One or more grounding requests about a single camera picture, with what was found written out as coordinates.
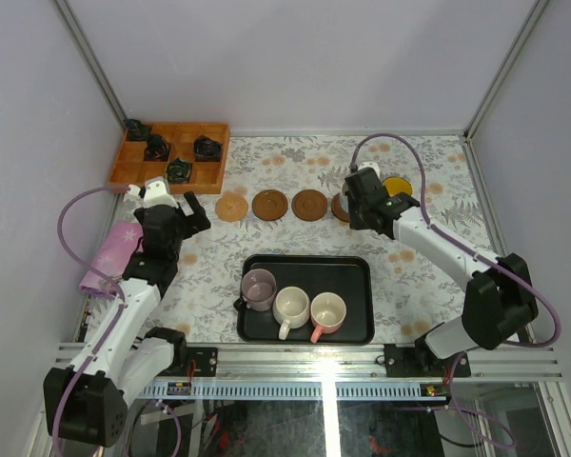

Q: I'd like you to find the yellow mug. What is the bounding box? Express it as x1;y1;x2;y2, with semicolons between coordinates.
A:
382;176;413;196

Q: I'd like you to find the woven rattan coaster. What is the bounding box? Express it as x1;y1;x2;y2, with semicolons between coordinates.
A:
215;193;248;222

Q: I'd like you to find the dark wooden coaster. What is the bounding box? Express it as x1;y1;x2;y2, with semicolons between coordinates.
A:
252;189;288;221
331;194;349;224
292;189;327;222

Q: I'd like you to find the blue mug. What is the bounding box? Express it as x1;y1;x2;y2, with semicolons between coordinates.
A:
339;192;349;212

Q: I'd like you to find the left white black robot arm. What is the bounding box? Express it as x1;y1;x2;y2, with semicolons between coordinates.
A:
43;182;211;447

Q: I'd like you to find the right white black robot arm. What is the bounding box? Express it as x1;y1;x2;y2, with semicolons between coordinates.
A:
345;168;538;376

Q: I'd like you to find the pink princess cloth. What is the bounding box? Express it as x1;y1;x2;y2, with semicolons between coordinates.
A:
79;221;143;298

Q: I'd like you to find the dark green yellow roll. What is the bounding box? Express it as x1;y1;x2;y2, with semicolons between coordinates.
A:
166;158;192;184

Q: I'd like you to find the orange wooden compartment tray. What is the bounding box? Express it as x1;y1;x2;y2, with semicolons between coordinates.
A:
108;123;230;195

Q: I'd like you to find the black serving tray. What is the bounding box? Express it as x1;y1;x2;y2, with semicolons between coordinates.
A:
236;254;375;345

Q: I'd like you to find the purple mug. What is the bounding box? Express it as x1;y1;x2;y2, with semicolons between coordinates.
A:
233;268;277;312

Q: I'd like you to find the floral tablecloth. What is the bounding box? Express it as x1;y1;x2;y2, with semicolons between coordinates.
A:
144;136;492;343

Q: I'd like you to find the black roll far corner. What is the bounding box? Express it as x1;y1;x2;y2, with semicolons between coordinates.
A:
125;118;145;131

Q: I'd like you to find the pink mug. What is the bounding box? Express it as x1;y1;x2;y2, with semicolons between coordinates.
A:
310;292;347;344

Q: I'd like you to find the cream white mug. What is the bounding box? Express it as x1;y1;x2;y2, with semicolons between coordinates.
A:
272;287;310;341

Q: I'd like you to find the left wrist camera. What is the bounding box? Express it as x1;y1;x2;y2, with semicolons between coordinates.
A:
142;177;178;208

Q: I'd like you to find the black cable roll right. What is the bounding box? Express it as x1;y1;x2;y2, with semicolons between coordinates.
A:
192;134;224;162

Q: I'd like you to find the black orange cable roll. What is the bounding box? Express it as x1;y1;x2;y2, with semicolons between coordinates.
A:
143;133;171;162

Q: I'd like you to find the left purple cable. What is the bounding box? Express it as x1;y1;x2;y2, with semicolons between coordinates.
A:
49;186;182;457

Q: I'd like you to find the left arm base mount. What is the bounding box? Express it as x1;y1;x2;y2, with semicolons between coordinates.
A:
131;327;218;378

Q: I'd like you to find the aluminium front rail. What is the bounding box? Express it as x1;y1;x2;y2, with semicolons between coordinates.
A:
51;342;565;382

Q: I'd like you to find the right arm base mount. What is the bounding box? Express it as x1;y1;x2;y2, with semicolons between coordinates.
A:
384;335;471;378

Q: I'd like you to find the blue slotted cable duct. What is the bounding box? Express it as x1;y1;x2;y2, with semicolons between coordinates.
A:
135;381;445;402

